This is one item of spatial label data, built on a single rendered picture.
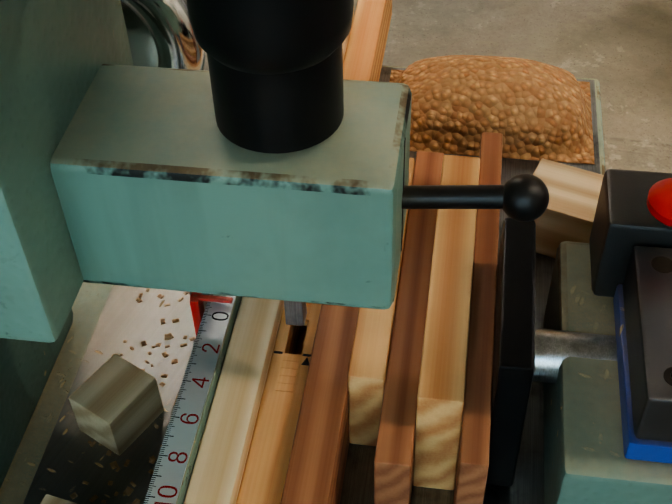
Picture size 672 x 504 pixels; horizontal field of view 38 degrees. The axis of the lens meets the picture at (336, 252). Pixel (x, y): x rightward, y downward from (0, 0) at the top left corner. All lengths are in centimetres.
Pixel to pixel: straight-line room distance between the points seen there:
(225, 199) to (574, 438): 18
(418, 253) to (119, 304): 27
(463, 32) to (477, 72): 178
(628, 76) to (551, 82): 168
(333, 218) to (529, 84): 30
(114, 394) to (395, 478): 23
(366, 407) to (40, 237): 17
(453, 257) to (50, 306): 19
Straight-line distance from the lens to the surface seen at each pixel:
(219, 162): 38
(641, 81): 234
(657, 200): 45
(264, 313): 49
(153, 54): 54
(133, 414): 62
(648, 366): 41
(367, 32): 69
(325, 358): 47
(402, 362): 46
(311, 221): 38
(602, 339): 47
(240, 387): 46
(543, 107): 65
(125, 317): 70
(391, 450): 43
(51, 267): 41
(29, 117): 38
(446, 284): 47
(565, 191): 58
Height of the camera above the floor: 131
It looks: 45 degrees down
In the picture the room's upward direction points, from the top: 2 degrees counter-clockwise
